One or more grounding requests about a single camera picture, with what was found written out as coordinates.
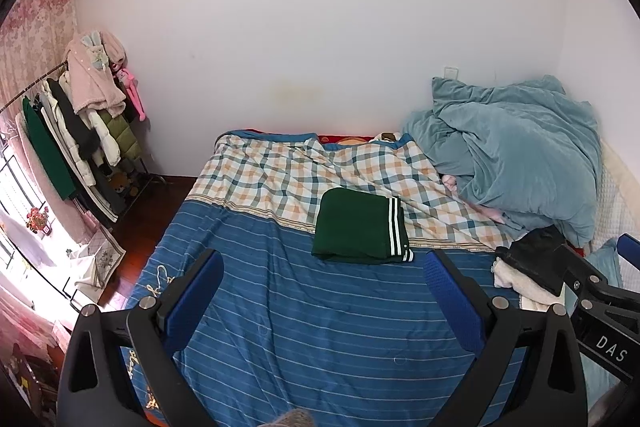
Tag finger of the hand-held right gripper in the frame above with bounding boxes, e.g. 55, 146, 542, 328
616, 234, 640, 271
556, 245, 609, 304

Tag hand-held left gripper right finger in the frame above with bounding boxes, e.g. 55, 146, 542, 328
423, 249, 587, 427

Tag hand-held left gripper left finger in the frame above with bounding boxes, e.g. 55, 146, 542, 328
56, 249, 225, 427

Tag black garment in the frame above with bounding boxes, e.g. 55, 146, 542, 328
494, 224, 569, 299

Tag green varsity jacket cream sleeves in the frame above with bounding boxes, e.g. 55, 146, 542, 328
311, 187, 416, 266

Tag metal clothes rack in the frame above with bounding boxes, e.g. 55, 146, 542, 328
0, 61, 169, 229

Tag white knitted blanket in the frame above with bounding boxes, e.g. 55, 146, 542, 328
591, 138, 640, 259

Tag white fuzzy garment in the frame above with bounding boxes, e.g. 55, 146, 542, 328
492, 256, 557, 314

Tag pink cloth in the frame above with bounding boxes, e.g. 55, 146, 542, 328
441, 174, 507, 224

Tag patterned floor mat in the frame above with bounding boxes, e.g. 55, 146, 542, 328
74, 224, 128, 304

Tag blue striped plaid bed quilt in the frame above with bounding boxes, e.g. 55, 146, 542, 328
119, 129, 532, 427

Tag brown bear toy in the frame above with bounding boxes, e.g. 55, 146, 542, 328
111, 173, 134, 198

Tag teal blanket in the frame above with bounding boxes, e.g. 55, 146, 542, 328
401, 74, 604, 249

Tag grey fuzzy cloth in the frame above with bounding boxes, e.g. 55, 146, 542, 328
271, 409, 317, 427

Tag red flower pot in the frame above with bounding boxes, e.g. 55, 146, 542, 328
25, 205, 52, 236

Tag white cloth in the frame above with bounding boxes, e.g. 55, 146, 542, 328
0, 211, 59, 269

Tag olive green puffer jacket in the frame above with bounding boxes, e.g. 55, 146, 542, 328
97, 108, 139, 168

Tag red bed sheet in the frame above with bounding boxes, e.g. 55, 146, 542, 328
316, 134, 377, 146

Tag white puffer jacket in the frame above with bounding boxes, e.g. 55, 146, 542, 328
40, 71, 122, 188

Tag dark green coat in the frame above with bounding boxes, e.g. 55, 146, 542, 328
21, 96, 77, 204

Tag pink plush toy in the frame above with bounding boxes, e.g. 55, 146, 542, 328
116, 67, 149, 123

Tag black coat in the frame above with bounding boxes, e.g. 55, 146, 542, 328
46, 78, 102, 161

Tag pink floral curtain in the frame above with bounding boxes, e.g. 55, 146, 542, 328
0, 0, 103, 358

